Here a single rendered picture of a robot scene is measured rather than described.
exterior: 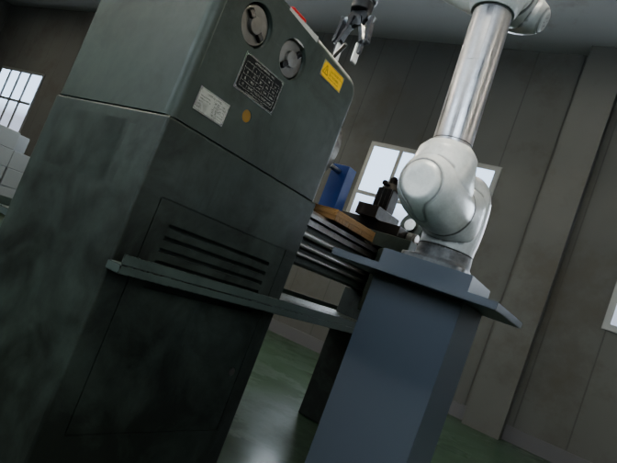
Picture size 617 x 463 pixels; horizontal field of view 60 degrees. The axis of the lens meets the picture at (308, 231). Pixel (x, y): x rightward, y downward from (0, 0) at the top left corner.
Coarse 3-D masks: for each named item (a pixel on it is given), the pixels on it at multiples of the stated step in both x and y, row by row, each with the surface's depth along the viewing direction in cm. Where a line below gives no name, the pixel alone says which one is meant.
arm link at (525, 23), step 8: (536, 0) 146; (528, 8) 145; (536, 8) 146; (544, 8) 146; (520, 16) 146; (528, 16) 147; (536, 16) 146; (544, 16) 147; (512, 24) 149; (520, 24) 149; (528, 24) 148; (536, 24) 148; (544, 24) 150; (512, 32) 154; (520, 32) 152; (528, 32) 151; (536, 32) 151
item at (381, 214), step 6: (360, 204) 221; (366, 204) 219; (372, 204) 218; (360, 210) 220; (366, 210) 219; (372, 210) 217; (378, 210) 216; (384, 210) 220; (366, 216) 221; (372, 216) 216; (378, 216) 218; (384, 216) 221; (390, 216) 225; (390, 222) 227; (396, 222) 231
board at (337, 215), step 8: (320, 208) 189; (328, 208) 187; (328, 216) 186; (336, 216) 185; (344, 216) 189; (344, 224) 190; (352, 224) 194; (360, 224) 198; (352, 232) 202; (360, 232) 200; (368, 232) 205; (368, 240) 206
